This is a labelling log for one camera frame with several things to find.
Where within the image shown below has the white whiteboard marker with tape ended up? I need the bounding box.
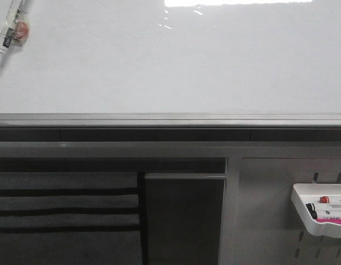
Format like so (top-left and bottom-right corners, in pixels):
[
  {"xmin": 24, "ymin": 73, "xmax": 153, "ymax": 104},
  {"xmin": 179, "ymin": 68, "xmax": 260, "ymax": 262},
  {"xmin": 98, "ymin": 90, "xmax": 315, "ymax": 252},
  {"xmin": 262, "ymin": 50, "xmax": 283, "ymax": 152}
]
[{"xmin": 0, "ymin": 0, "xmax": 30, "ymax": 64}]

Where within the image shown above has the dark grey cabinet panel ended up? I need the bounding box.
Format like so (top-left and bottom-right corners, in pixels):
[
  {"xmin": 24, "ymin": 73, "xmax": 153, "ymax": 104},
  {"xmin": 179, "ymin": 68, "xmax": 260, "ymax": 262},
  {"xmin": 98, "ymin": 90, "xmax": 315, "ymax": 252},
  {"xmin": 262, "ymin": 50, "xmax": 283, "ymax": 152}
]
[{"xmin": 146, "ymin": 174, "xmax": 225, "ymax": 264}]

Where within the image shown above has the grey pegboard panel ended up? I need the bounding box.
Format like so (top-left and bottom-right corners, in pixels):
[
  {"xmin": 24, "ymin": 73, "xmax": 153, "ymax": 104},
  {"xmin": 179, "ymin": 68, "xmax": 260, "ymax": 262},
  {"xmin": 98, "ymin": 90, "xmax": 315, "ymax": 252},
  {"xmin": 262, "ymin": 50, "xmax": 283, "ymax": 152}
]
[{"xmin": 219, "ymin": 158, "xmax": 341, "ymax": 264}]

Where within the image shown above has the grey fabric pocket organizer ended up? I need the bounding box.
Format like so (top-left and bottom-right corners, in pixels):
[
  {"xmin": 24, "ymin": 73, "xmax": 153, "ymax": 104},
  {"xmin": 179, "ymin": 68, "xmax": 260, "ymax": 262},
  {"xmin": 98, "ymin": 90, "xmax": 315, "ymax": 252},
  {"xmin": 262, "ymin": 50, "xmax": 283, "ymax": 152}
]
[{"xmin": 0, "ymin": 172, "xmax": 148, "ymax": 264}]

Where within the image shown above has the black capped marker upper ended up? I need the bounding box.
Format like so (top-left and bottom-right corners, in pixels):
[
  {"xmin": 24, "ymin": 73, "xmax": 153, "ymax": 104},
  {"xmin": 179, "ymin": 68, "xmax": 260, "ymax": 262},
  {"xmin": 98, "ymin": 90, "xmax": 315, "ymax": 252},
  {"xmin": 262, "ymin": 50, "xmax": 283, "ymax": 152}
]
[{"xmin": 305, "ymin": 203, "xmax": 341, "ymax": 212}]

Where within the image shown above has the black capped marker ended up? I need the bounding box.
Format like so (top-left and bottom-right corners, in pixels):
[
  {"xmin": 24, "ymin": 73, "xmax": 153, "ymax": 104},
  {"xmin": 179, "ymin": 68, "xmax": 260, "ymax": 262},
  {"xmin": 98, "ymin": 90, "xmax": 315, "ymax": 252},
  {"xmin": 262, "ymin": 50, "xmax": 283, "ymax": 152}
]
[
  {"xmin": 310, "ymin": 210, "xmax": 341, "ymax": 220},
  {"xmin": 305, "ymin": 203, "xmax": 341, "ymax": 212}
]

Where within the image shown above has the black capped marker lower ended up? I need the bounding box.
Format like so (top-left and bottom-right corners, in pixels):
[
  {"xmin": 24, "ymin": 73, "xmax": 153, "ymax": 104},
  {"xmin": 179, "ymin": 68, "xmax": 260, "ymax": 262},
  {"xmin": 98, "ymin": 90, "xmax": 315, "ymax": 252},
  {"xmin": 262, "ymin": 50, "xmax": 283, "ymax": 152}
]
[{"xmin": 310, "ymin": 210, "xmax": 341, "ymax": 220}]

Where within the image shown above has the red capped marker in tray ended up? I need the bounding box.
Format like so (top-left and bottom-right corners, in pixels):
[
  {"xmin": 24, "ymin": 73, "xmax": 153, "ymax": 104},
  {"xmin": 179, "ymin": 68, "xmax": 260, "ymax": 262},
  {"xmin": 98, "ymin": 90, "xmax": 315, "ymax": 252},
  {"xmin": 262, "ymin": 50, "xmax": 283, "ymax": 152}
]
[{"xmin": 319, "ymin": 195, "xmax": 341, "ymax": 204}]

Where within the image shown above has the white plastic marker tray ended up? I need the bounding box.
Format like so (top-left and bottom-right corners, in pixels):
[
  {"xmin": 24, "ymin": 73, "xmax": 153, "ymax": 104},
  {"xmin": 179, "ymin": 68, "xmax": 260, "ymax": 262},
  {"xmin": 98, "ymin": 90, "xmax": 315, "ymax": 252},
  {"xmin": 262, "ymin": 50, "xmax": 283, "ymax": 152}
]
[{"xmin": 291, "ymin": 183, "xmax": 341, "ymax": 239}]

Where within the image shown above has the pink eraser in tray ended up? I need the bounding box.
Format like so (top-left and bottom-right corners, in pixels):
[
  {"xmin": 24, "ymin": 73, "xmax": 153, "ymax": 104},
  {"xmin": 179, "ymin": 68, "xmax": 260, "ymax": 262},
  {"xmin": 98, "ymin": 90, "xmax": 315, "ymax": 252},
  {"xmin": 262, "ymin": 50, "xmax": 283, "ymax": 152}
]
[{"xmin": 316, "ymin": 216, "xmax": 341, "ymax": 224}]

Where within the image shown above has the white whiteboard with aluminium frame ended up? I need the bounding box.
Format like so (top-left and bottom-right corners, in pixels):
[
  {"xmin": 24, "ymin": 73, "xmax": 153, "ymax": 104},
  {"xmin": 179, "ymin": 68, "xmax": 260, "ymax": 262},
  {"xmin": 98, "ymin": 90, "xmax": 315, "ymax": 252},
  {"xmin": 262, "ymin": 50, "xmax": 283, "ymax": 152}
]
[{"xmin": 0, "ymin": 1, "xmax": 341, "ymax": 127}]

